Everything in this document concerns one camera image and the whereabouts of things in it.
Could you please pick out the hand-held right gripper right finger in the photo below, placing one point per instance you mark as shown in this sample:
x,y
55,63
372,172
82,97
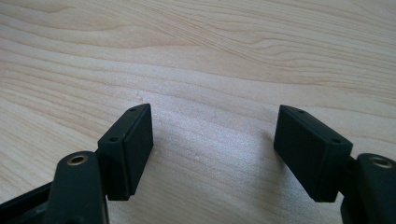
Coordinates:
x,y
311,152

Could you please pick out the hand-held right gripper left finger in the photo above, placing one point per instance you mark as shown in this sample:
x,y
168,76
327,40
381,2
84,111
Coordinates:
x,y
124,155

